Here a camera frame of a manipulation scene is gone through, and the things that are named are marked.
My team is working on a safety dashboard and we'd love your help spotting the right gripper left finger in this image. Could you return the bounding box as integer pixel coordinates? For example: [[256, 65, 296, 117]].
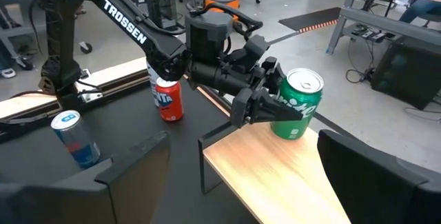
[[0, 130, 172, 224]]

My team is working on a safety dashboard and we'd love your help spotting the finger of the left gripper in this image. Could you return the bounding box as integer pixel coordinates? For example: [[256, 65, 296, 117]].
[[230, 88, 304, 128], [261, 57, 287, 96]]

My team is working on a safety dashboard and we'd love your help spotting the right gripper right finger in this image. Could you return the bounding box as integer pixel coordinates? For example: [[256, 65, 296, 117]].
[[316, 129, 441, 224]]

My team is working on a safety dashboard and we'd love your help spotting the green Sprite can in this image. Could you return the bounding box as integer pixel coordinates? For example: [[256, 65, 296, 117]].
[[270, 68, 325, 141]]

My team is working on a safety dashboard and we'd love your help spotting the blue silver Red Bull can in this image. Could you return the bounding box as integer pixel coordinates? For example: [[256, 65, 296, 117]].
[[50, 110, 101, 169]]

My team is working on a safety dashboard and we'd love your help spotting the orange Fanta can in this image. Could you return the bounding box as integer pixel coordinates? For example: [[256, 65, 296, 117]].
[[155, 77, 185, 123]]

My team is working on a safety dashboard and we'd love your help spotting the wooden shelf board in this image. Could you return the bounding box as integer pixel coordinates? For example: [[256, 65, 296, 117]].
[[198, 112, 352, 224]]

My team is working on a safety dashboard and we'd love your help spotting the black floor mat striped edge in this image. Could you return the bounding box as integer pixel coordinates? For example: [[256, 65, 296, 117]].
[[278, 6, 342, 34]]

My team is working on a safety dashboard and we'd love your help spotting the black power strip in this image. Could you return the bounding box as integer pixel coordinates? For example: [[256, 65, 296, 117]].
[[351, 23, 397, 44]]

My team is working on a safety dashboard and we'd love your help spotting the black computer case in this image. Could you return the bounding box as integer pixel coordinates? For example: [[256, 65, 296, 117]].
[[132, 0, 180, 32], [370, 34, 441, 111]]

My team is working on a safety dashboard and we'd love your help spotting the person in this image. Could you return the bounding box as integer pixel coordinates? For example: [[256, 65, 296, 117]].
[[398, 0, 441, 24]]

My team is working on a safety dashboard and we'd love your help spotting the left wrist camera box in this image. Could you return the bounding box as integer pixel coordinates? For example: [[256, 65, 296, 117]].
[[243, 34, 271, 63]]

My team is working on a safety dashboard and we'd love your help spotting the black floor cable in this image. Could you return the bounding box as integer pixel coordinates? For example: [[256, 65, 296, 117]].
[[344, 37, 376, 84]]

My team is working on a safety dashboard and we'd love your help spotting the wooden workbench grey frame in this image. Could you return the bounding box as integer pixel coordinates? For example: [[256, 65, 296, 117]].
[[325, 0, 441, 56]]

